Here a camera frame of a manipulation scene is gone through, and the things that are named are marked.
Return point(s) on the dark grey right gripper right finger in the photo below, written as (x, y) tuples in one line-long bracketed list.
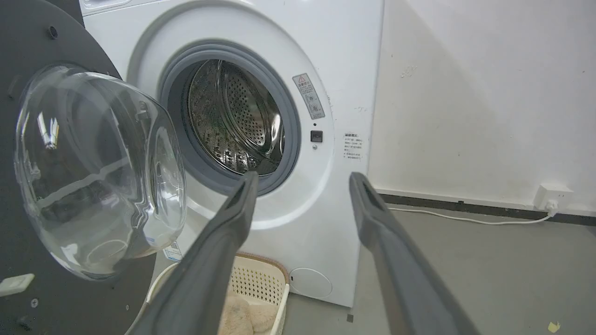
[(400, 270)]

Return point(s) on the white plastic laundry basket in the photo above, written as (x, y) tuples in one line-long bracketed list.
[(260, 284)]

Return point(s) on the small yellow paper scrap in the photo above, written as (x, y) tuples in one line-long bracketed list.
[(553, 326)]

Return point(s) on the white front-load washing machine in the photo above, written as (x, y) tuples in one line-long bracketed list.
[(326, 60)]

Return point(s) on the white wall power socket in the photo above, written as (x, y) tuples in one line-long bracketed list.
[(551, 194)]

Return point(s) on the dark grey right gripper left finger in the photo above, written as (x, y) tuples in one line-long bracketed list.
[(205, 270)]

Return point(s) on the beige fluffy towel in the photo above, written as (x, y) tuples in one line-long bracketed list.
[(244, 316)]

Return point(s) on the dark grey washing machine door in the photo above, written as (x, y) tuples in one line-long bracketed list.
[(70, 186)]

